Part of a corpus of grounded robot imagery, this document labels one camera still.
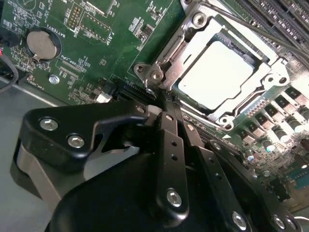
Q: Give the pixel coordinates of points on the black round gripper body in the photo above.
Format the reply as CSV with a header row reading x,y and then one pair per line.
x,y
108,198

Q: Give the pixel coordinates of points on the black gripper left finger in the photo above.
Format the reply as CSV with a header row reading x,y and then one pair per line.
x,y
60,135

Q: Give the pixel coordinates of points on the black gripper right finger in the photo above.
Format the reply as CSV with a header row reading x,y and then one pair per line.
x,y
253,198

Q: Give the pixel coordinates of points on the silver green CPU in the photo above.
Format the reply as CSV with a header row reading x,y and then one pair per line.
x,y
217,72

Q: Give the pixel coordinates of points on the metal socket cover frame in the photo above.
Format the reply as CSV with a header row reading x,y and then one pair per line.
x,y
205,33

